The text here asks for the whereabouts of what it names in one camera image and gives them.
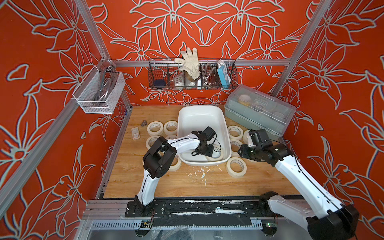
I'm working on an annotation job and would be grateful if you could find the white work glove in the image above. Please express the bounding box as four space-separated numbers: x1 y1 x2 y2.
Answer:
174 48 201 81

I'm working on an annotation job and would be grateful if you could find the masking tape roll four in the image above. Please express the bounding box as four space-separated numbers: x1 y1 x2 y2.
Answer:
147 121 164 136

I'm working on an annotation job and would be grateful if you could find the masking tape roll six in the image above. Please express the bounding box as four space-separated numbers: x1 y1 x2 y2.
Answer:
226 157 248 178

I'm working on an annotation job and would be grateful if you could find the masking tape roll eight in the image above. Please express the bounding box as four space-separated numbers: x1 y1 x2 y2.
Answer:
227 125 244 141

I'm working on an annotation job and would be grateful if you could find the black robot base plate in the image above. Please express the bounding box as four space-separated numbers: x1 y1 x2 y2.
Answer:
125 196 280 227

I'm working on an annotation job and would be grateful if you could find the masking tape roll five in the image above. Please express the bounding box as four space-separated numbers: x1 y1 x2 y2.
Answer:
166 135 178 140

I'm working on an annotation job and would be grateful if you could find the dark blue round container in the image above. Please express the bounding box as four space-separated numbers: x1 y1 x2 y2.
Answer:
153 79 166 89

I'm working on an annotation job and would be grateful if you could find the white plastic storage tray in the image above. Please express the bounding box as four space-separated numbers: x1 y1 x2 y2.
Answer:
178 105 231 167

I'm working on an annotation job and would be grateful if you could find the small clear plastic box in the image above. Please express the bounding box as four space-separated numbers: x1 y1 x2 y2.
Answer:
131 127 141 141

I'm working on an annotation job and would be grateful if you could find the masking tape roll eleven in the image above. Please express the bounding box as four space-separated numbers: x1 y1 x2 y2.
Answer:
206 145 224 162

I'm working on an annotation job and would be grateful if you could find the masking tape roll ten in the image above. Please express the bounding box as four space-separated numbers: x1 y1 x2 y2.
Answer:
169 156 182 172

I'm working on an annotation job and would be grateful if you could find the blue white device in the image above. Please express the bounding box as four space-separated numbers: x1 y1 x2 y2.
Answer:
217 60 231 89

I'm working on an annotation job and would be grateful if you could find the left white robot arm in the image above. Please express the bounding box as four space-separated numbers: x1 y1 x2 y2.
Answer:
134 127 217 213

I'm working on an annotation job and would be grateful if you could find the white mesh wall basket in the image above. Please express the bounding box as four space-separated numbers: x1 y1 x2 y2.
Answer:
73 67 125 114

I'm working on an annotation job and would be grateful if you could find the grey lidded plastic box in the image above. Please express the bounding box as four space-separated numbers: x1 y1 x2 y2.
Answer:
225 85 297 138

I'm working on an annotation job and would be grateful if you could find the masking tape roll nine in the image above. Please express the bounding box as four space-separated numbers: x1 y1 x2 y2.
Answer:
242 130 250 145

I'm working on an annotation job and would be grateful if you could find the black wire wall basket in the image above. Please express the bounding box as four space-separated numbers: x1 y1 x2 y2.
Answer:
148 58 239 90

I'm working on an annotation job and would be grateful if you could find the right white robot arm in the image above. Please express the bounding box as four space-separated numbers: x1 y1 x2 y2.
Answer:
238 130 360 240

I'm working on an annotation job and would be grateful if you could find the masking tape roll three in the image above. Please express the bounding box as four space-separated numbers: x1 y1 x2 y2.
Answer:
146 136 160 150

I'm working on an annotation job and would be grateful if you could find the white power strip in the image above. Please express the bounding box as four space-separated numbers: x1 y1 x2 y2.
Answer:
173 73 185 88

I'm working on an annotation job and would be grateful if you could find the masking tape roll seven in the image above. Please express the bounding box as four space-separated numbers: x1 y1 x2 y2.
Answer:
230 139 243 157

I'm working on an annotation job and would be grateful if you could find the masking tape roll one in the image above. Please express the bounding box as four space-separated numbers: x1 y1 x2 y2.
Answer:
164 121 178 136

